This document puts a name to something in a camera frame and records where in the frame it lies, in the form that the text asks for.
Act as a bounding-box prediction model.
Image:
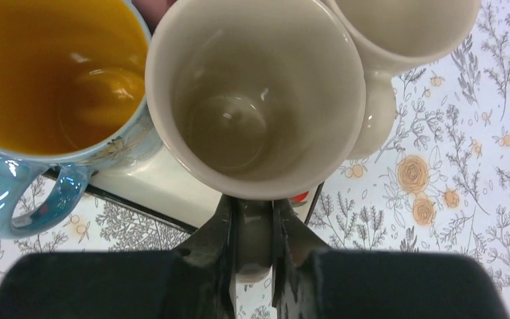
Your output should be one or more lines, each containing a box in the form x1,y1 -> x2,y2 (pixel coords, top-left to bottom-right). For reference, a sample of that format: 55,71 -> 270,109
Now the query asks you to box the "cream mug far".
325,0 -> 481,160

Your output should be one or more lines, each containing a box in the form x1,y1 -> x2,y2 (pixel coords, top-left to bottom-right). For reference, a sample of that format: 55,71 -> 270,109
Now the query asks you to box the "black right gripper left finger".
0,195 -> 238,318

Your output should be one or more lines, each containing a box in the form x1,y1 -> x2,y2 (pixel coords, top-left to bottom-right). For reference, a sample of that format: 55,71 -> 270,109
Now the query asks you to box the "white mushroom pattern tray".
0,140 -> 326,234

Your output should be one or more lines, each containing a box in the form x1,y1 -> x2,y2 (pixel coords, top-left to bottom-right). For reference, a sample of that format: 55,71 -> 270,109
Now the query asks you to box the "blue mug yellow inside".
0,1 -> 162,239

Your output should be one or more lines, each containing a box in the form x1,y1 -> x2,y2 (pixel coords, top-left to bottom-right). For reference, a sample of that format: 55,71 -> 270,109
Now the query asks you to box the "floral tablecloth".
0,1 -> 510,313

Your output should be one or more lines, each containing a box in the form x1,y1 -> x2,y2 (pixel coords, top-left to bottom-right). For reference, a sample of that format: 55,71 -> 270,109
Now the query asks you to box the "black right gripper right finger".
272,199 -> 509,318

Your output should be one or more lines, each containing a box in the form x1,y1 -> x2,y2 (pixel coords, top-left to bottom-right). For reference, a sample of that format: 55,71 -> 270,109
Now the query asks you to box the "pink mug dark rim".
131,0 -> 176,33

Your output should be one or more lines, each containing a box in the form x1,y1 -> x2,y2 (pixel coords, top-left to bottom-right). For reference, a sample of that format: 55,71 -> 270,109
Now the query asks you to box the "cream mug with handle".
145,1 -> 365,282

